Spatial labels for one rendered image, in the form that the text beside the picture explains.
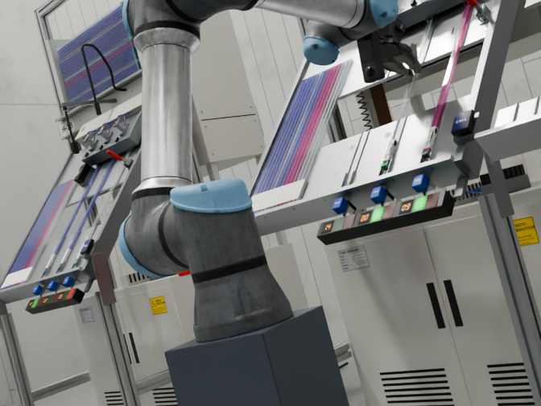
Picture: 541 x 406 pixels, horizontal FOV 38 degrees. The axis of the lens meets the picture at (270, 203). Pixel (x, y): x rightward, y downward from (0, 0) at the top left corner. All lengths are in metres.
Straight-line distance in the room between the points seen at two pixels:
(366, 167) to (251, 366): 0.79
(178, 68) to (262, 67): 4.07
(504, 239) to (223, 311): 0.65
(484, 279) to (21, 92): 4.78
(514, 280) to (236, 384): 0.67
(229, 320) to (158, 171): 0.30
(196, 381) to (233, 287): 0.15
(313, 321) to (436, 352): 0.94
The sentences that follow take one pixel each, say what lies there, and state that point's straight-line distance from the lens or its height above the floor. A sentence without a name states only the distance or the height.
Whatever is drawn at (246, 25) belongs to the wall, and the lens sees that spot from 5.50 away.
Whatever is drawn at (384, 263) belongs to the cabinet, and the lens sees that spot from 2.12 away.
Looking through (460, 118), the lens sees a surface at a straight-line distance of 1.60.
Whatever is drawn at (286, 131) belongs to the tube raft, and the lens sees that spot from 2.14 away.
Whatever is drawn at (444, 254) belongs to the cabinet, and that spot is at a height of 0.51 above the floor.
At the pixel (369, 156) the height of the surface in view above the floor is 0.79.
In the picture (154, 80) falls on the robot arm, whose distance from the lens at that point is 1.35.
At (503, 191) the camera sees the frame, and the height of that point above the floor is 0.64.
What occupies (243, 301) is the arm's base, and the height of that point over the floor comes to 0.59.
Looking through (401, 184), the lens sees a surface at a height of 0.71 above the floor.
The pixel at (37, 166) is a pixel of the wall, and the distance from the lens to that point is 6.12.
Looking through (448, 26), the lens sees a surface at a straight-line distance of 1.99.
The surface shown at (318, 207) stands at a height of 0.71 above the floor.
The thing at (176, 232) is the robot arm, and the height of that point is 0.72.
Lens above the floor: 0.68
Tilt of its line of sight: 2 degrees up
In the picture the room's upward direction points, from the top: 15 degrees counter-clockwise
